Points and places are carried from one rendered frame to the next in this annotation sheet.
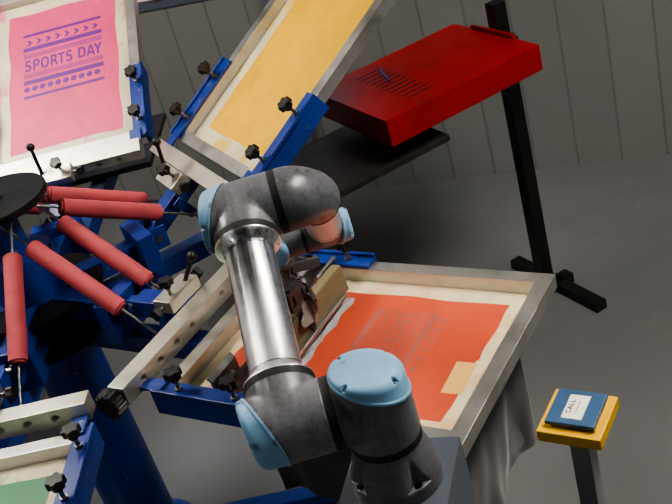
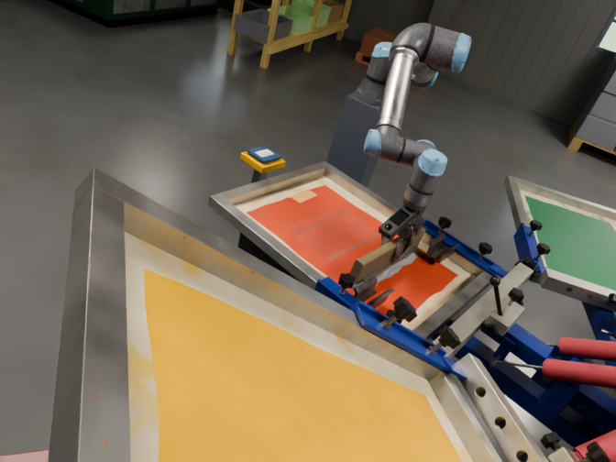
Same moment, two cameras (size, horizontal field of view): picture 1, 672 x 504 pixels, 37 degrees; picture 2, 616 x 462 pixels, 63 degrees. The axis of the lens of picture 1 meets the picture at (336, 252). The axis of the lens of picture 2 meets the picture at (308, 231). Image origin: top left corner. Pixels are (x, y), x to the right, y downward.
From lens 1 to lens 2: 3.35 m
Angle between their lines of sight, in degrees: 116
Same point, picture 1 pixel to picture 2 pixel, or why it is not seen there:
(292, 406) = not seen: hidden behind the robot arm
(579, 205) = not seen: outside the picture
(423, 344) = (312, 221)
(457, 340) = (291, 212)
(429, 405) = (326, 193)
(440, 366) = (310, 205)
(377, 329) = (335, 247)
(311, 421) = not seen: hidden behind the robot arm
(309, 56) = (340, 423)
